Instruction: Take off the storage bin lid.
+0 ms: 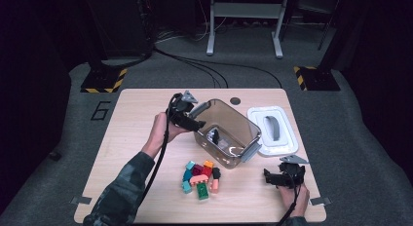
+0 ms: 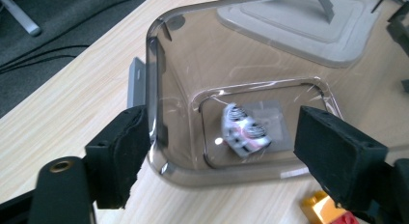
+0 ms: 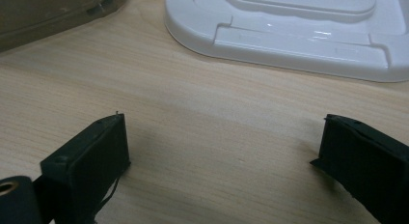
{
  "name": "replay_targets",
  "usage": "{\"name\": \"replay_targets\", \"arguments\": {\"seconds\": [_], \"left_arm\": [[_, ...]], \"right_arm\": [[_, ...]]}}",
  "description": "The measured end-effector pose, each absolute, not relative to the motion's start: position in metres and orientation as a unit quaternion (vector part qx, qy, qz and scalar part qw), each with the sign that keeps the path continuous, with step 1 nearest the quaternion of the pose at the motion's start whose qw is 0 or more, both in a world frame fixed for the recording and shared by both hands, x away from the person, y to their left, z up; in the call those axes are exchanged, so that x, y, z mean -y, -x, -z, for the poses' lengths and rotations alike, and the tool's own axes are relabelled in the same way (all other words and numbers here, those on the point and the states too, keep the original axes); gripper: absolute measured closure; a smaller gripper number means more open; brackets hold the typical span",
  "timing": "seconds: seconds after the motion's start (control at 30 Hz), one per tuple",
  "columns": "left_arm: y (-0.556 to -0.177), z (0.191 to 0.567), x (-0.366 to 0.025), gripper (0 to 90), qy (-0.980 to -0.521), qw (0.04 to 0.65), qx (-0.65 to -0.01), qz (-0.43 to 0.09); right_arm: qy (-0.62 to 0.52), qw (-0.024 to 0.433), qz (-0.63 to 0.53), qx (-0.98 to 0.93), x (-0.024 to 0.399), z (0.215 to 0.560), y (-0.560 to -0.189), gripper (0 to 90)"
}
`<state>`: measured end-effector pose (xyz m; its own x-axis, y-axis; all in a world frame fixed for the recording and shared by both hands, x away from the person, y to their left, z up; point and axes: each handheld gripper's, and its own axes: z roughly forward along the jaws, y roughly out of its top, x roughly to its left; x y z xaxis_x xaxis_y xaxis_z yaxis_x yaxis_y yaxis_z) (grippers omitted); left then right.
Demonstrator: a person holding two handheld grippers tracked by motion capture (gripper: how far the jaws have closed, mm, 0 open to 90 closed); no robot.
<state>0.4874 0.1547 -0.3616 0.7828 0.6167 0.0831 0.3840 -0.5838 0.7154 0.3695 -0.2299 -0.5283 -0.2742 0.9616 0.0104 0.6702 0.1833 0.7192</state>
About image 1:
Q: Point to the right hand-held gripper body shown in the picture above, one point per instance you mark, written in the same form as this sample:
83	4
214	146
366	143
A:
292	175

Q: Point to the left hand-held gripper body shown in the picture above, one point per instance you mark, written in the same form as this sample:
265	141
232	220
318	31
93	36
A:
178	109

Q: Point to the white toy car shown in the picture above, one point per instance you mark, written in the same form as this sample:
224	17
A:
213	135

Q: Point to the grey transparent storage box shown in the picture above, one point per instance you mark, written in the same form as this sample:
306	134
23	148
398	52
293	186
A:
233	120

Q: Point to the light blue toy brick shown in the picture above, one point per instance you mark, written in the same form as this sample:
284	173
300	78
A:
186	187
190	165

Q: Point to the orange toy brick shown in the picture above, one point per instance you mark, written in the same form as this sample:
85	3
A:
208	163

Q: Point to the maroon toy brick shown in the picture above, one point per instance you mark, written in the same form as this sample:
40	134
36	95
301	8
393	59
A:
197	169

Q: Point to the red toy brick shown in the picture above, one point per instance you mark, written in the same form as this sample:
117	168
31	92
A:
206	171

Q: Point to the teal blue toy brick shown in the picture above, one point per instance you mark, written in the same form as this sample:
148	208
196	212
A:
187	175

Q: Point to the black toy brick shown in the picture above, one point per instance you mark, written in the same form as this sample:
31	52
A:
216	173

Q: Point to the long pink toy brick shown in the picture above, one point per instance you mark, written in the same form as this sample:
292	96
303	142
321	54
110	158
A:
199	179

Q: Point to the salmon toy brick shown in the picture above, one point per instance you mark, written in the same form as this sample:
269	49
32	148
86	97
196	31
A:
214	185

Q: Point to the green toy brick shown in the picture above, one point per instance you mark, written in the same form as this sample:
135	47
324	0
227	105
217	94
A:
202	190

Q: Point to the person's right hand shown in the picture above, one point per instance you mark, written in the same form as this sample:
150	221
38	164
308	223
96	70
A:
303	198

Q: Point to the person's left hand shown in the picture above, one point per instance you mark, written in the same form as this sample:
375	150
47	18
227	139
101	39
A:
158	128

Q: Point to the dark round table grommet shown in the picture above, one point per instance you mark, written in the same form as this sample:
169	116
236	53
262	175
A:
234	101

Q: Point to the black equipment cabinet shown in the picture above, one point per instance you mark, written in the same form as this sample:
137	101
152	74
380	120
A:
120	24

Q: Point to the white metal stand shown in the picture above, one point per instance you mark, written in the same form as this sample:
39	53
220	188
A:
246	10

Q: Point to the dark curtain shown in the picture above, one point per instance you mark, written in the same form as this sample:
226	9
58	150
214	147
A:
32	89
383	89

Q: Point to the small dark floor object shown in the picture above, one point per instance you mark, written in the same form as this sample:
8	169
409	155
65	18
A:
54	155

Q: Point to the dark metal stand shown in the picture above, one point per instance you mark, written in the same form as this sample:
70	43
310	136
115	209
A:
326	37

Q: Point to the grey metal bracket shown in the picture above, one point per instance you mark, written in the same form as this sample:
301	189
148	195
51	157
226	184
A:
82	200
320	201

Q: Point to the black yellow striped base plate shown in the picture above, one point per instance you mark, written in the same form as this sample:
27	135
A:
104	80
319	80

